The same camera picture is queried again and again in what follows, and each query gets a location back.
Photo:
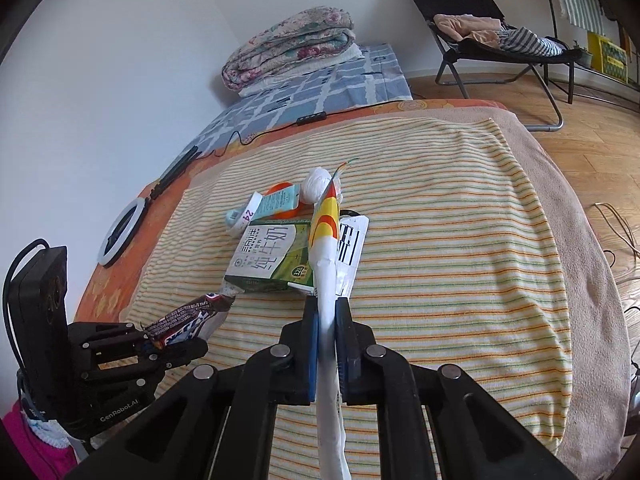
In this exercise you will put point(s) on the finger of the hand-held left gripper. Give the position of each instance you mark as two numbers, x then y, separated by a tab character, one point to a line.
107	332
165	357

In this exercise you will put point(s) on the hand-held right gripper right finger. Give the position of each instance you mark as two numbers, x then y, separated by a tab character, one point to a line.
343	350

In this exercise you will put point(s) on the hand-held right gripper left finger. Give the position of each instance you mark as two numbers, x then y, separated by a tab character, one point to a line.
313	355

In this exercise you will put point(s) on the brown chocolate bar wrapper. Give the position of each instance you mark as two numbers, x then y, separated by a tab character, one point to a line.
185	317

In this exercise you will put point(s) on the white wrapper yellow red print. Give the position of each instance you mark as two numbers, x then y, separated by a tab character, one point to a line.
325	270

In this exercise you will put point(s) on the white tissue ball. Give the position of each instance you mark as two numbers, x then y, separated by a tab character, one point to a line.
317	185

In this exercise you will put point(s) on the orange plastic cup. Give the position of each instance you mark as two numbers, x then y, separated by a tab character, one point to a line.
276	188

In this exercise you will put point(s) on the person's left forearm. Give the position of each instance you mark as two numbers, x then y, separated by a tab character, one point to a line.
35	452

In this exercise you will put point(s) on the white paper packet black print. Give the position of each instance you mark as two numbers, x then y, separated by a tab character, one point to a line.
350	245

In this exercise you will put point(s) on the green white milk carton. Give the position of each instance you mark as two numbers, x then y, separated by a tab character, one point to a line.
270	255

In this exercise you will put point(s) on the orange floral bed sheet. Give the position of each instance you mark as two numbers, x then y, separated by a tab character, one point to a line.
160	205

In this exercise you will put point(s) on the small white round container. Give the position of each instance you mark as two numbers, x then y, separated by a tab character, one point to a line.
233	219

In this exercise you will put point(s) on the teal packet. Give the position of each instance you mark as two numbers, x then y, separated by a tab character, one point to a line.
277	201

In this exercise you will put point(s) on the white paper tag purple print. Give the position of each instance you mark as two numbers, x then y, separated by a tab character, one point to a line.
250	210

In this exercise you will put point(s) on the black folded tripod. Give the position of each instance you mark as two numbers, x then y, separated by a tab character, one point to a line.
175	170

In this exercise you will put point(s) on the blue plaid bed sheet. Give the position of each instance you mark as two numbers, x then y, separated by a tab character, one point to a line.
310	95

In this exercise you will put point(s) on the beige blanket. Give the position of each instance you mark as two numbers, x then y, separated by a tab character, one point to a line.
590	260

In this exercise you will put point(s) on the folded floral quilt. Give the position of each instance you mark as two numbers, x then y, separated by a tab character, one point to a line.
290	42

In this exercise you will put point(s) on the pink beige cloth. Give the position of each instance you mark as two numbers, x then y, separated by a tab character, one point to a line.
470	27

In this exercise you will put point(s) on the grey striped cloth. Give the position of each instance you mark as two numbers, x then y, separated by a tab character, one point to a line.
530	40

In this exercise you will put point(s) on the black metal rack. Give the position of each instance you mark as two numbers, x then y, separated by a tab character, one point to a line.
554	20

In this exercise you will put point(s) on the yellow plastic crate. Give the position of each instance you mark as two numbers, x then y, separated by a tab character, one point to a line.
610	57

